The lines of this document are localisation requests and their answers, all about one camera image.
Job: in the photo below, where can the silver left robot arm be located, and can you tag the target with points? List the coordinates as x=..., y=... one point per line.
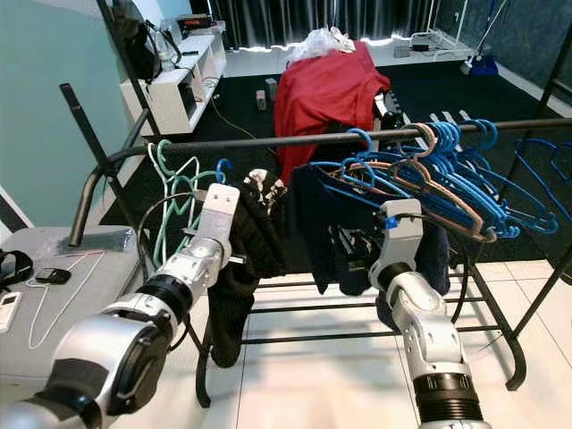
x=116, y=357

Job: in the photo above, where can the mint green hanger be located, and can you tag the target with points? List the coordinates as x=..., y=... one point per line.
x=159, y=165

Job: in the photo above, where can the copper coloured hanger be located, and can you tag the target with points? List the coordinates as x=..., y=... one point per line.
x=456, y=201

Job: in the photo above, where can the small white device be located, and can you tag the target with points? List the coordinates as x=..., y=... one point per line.
x=9, y=313

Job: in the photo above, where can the grey upholstered ottoman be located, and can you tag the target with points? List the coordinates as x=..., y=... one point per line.
x=98, y=243

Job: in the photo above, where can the white shelf unit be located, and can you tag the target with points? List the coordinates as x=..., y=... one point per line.
x=170, y=103

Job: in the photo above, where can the black bag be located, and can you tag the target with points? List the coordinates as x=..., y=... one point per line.
x=134, y=36

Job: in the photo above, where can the black digital clock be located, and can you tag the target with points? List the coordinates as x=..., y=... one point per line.
x=197, y=24

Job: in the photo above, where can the black metal clothes rack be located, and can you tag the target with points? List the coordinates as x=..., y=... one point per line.
x=295, y=141

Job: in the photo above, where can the navy blue shirt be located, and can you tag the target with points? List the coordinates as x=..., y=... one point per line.
x=335, y=250

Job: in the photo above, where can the red cloth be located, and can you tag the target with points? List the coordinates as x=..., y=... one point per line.
x=331, y=89

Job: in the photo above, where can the white plastic bag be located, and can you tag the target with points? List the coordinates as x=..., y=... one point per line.
x=322, y=43

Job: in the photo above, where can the black curtain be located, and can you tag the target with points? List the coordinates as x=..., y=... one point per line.
x=322, y=18

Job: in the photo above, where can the blue broom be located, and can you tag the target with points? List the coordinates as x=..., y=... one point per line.
x=484, y=64

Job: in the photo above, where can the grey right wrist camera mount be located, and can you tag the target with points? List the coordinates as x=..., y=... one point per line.
x=398, y=241

